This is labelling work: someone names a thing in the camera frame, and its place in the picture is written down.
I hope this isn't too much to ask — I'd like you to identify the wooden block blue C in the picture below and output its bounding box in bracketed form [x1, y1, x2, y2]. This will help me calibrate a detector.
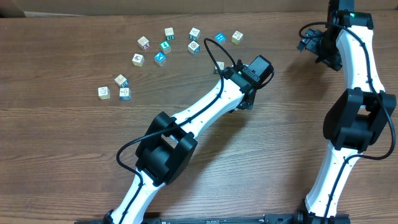
[114, 74, 129, 88]

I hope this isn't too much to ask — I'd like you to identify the wooden block green 7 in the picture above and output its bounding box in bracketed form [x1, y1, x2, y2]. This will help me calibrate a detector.
[215, 61, 224, 73]

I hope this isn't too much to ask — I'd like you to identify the wooden block blue side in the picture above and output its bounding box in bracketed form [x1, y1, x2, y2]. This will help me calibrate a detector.
[188, 40, 200, 55]

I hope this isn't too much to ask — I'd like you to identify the wooden block yellow side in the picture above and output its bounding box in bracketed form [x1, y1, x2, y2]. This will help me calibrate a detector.
[98, 86, 111, 100]
[231, 30, 243, 45]

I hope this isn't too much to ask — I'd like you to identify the wooden block blue T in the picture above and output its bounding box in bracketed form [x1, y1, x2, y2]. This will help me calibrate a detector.
[119, 88, 131, 100]

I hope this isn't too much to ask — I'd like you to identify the wooden block orange top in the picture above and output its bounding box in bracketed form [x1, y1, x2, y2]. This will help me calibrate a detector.
[132, 54, 144, 67]

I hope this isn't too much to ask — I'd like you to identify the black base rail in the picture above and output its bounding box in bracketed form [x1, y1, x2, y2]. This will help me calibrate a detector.
[74, 213, 351, 224]

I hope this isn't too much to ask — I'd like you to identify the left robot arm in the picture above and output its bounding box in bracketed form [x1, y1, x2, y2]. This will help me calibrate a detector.
[102, 55, 274, 223]

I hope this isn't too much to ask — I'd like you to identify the wooden block green N side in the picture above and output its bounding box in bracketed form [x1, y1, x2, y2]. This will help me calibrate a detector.
[164, 27, 175, 40]

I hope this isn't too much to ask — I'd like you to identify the wooden block yellow side far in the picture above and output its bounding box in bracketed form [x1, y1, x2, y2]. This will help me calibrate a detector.
[231, 30, 243, 45]

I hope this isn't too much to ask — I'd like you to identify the wooden block blue X top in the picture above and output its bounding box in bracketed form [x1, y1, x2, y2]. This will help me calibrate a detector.
[154, 52, 167, 66]

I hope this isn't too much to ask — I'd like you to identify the wooden block red X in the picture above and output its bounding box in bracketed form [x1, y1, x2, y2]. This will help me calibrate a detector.
[137, 36, 150, 50]

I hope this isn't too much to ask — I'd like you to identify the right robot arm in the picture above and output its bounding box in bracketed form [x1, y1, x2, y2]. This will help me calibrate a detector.
[289, 0, 397, 223]

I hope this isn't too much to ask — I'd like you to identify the wooden block green 4 top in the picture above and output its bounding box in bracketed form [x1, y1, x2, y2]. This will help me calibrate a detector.
[160, 40, 171, 54]

